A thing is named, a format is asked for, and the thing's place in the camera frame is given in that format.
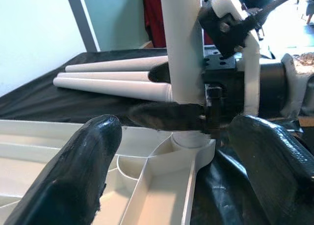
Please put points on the dark grey wall trim strip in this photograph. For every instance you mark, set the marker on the dark grey wall trim strip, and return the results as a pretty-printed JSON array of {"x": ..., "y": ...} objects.
[{"x": 83, "y": 21}]

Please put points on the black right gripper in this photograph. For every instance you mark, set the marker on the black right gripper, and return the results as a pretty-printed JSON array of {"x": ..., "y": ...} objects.
[{"x": 223, "y": 87}]

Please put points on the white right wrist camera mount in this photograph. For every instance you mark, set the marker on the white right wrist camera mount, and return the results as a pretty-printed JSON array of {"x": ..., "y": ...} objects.
[{"x": 251, "y": 70}]

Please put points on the black plastic table cover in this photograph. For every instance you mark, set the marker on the black plastic table cover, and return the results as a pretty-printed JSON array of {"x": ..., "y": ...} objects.
[{"x": 73, "y": 107}]

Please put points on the dark red cloth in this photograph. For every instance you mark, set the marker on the dark red cloth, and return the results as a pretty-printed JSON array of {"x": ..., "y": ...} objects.
[{"x": 153, "y": 18}]

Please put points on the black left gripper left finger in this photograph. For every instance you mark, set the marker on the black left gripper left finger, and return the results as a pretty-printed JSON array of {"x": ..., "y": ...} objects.
[{"x": 71, "y": 176}]

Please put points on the white plastic table top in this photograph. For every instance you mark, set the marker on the white plastic table top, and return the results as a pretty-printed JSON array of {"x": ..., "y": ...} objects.
[{"x": 159, "y": 185}]

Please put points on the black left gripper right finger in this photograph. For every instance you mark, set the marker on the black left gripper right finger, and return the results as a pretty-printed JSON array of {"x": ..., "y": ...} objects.
[{"x": 282, "y": 176}]

